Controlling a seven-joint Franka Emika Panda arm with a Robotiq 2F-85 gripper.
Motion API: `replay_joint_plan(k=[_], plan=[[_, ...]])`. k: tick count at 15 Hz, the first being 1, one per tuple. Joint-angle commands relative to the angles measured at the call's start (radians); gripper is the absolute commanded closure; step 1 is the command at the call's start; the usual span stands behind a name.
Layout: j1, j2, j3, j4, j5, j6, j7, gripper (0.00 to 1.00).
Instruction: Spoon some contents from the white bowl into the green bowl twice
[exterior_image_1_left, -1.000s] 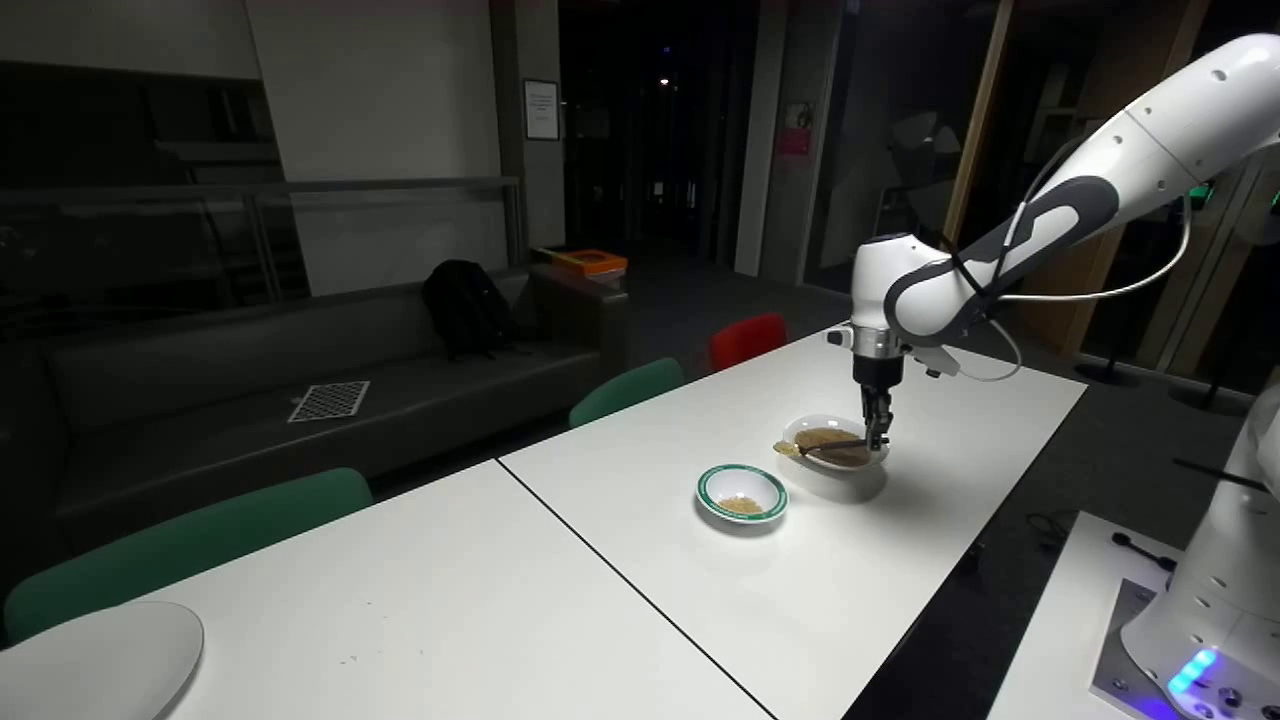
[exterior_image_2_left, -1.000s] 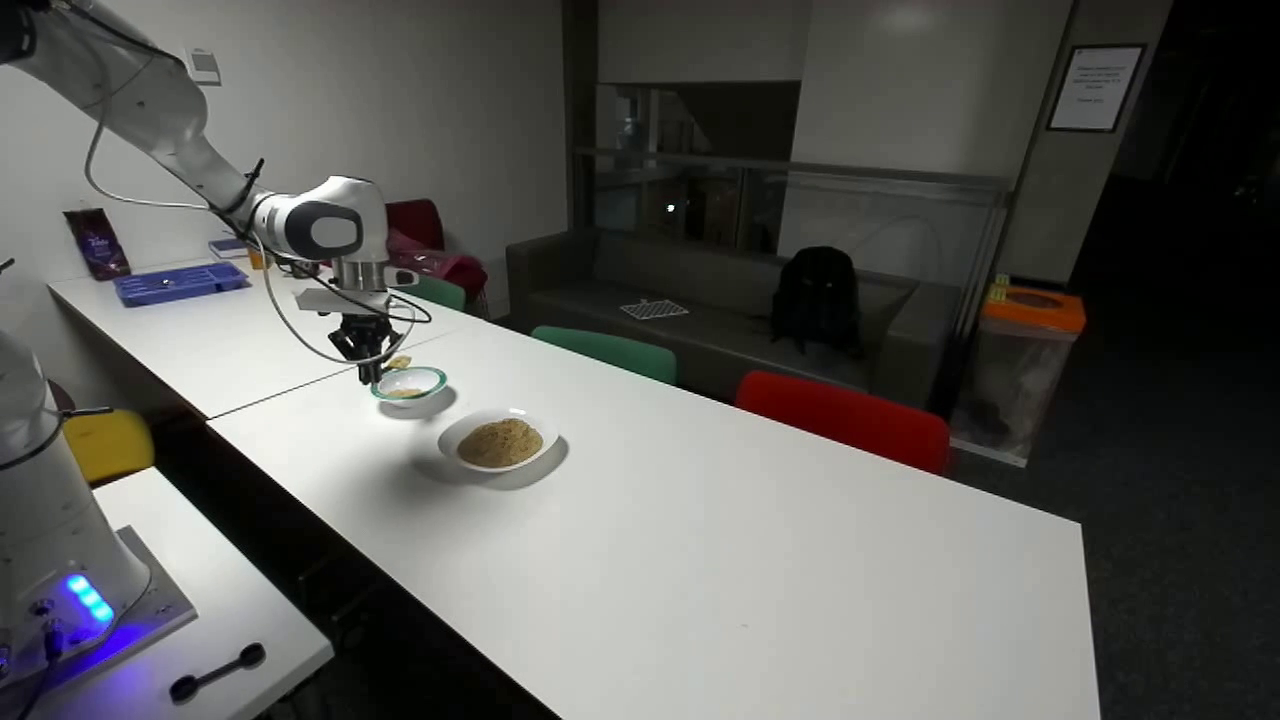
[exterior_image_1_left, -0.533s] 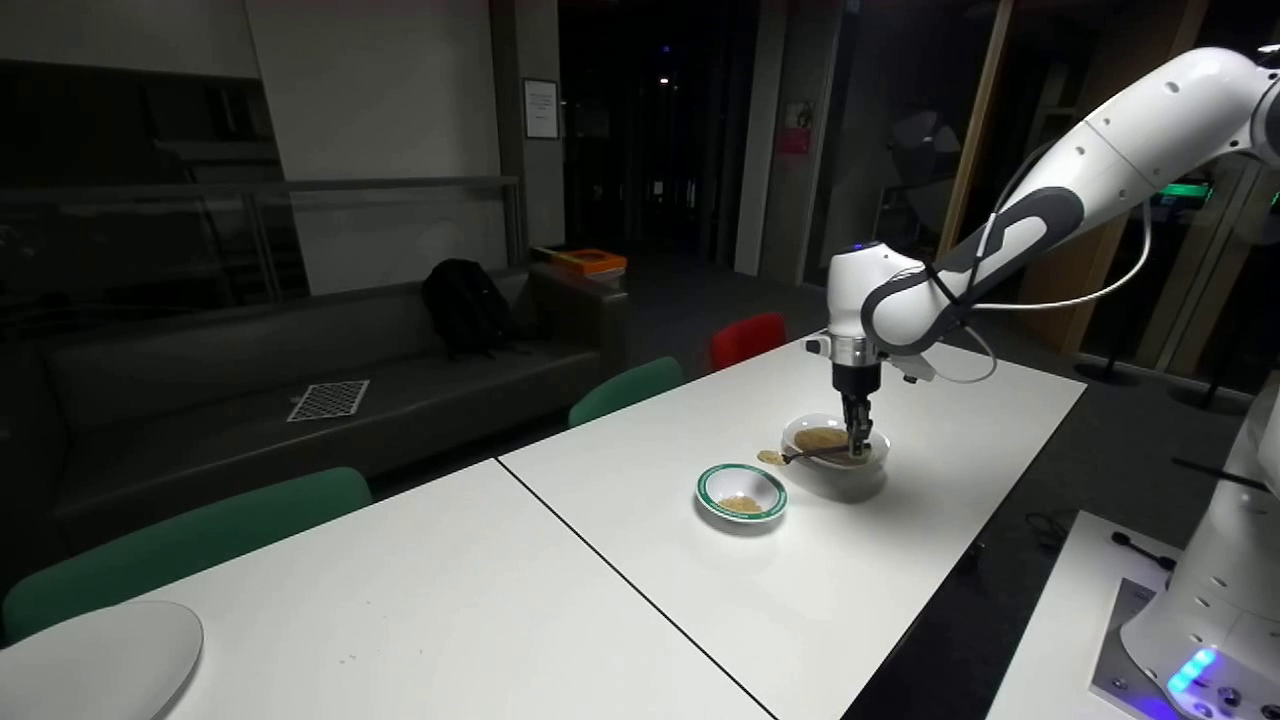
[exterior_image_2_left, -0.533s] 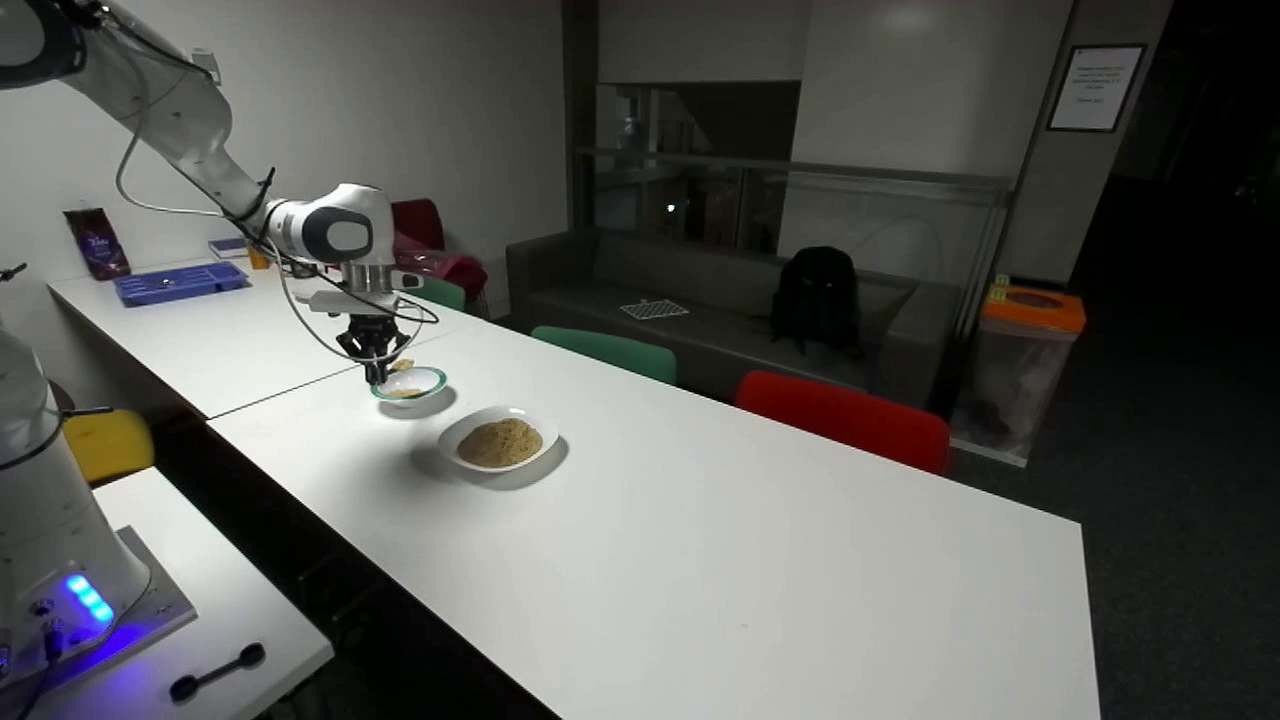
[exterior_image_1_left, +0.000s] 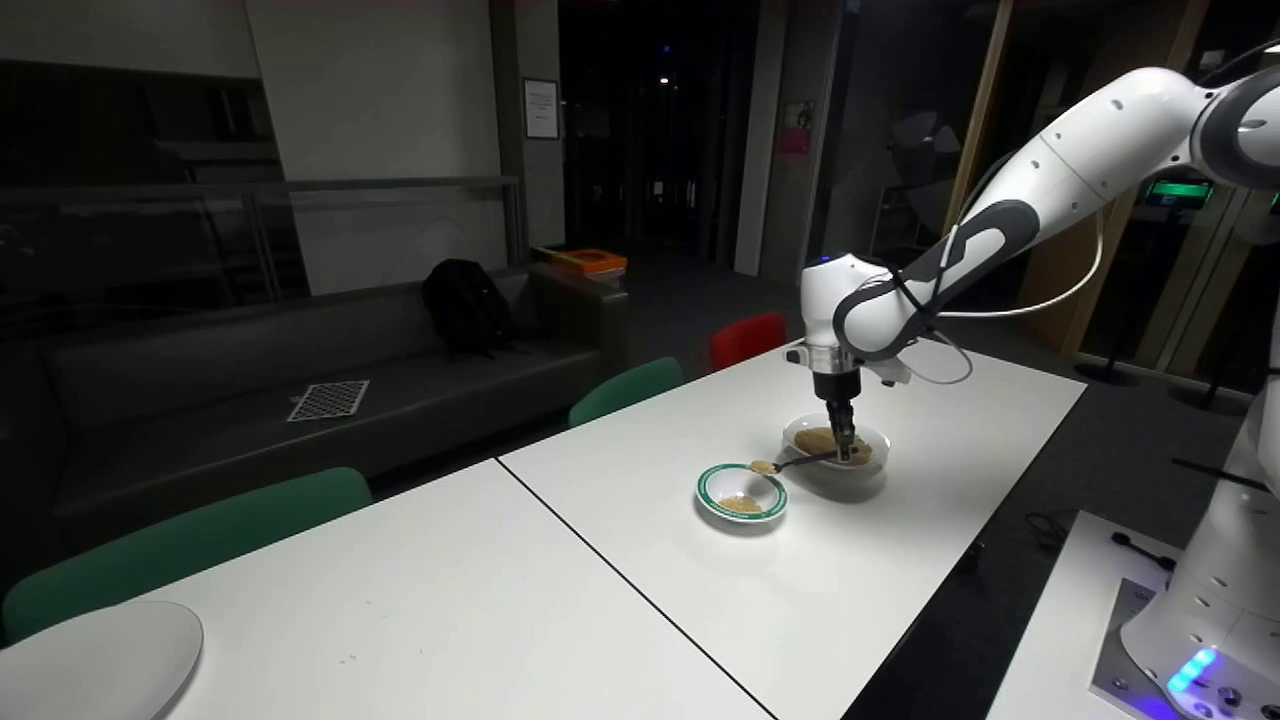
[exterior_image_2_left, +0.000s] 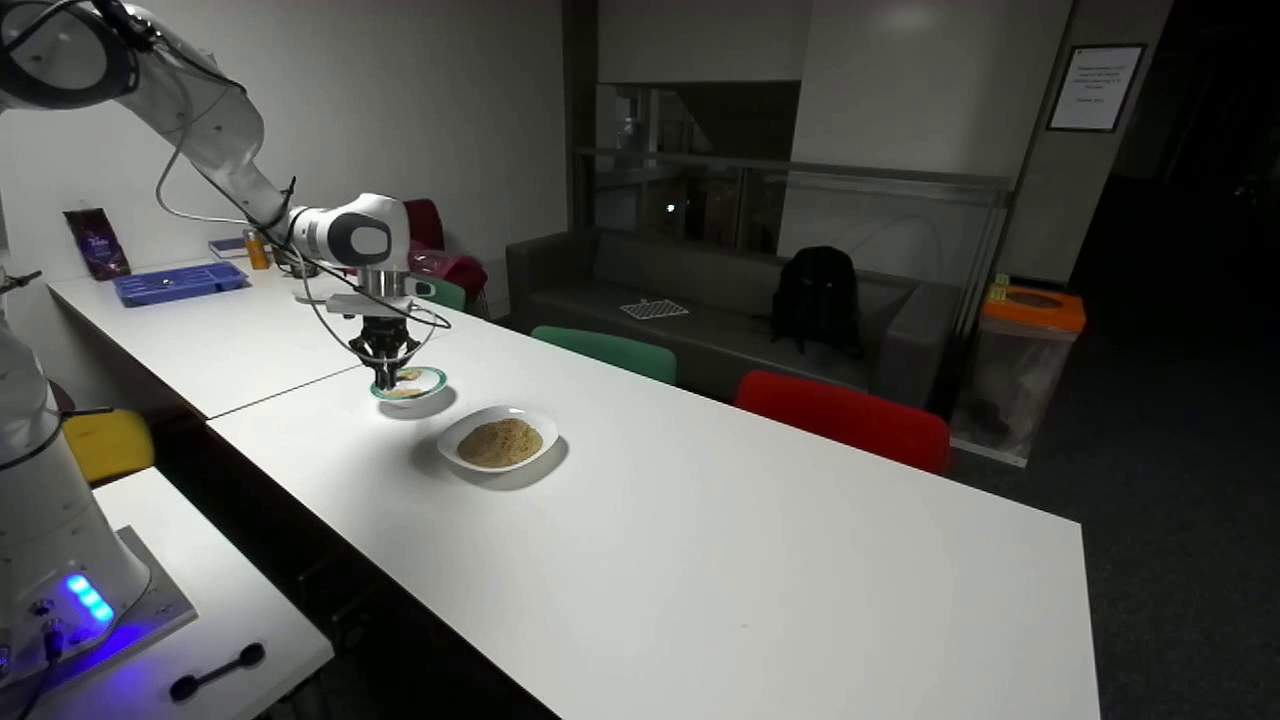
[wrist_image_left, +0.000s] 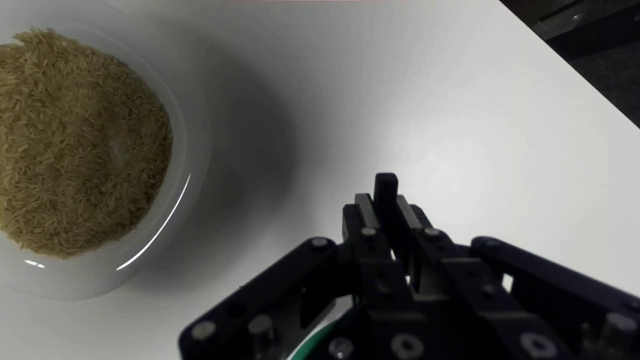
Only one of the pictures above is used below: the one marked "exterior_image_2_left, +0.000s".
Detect white bowl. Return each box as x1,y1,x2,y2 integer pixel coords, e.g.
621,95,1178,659
436,406,574,483

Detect bin with orange lid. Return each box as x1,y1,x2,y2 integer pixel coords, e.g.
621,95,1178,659
953,276,1092,473

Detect framed wall notice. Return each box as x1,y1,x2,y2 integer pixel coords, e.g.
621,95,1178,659
1043,39,1151,137

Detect brown grain contents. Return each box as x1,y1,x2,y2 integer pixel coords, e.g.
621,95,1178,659
457,416,548,473

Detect green rimmed bowl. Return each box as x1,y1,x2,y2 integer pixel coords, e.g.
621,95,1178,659
373,364,460,416

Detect green chair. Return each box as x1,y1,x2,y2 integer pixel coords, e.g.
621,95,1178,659
408,276,472,318
532,319,681,387

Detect white paper sheet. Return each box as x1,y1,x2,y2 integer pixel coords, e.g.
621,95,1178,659
617,292,695,328

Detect blue flat box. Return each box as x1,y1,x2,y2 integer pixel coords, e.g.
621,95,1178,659
112,259,252,314

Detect dark purple tablet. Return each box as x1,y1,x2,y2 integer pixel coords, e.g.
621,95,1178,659
59,206,137,285

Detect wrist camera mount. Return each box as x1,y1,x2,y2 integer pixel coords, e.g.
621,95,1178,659
296,285,453,324

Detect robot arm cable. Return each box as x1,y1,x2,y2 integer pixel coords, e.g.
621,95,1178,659
153,77,457,351

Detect black backpack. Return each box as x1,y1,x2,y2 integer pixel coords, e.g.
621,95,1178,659
770,243,866,357

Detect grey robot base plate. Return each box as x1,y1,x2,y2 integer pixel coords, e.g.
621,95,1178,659
0,525,201,706

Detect dark red chair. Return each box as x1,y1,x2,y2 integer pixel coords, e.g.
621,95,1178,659
399,198,494,302

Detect dark grey sofa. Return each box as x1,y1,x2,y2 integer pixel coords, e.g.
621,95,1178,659
503,228,964,411

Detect yellow stool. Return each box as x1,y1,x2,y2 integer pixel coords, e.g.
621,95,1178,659
58,406,162,490

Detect black dumbbell shaped tool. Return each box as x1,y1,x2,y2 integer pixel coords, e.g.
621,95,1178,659
170,639,268,710

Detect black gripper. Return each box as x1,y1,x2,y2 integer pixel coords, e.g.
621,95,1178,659
350,318,419,397

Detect glass railing panel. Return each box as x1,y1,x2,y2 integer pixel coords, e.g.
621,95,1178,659
574,140,1017,292

